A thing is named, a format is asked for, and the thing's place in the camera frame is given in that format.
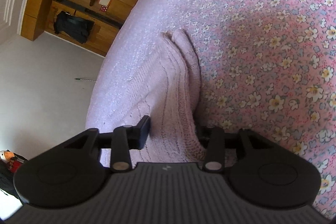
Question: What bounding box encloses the pink knitted sweater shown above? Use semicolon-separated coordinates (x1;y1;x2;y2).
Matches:
86;30;205;163

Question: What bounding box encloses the penguin plush toy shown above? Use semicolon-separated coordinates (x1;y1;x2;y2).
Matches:
0;150;27;199

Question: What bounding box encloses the black jacket in wardrobe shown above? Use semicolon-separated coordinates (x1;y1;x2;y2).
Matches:
54;11;95;44

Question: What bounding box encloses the pink floral bed sheet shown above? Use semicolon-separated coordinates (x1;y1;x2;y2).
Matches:
85;0;336;219

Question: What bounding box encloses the red white gift bag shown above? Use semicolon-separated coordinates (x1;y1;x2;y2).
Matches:
98;0;112;12

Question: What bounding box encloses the green stick on wall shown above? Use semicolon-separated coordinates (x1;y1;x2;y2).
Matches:
74;78;96;82

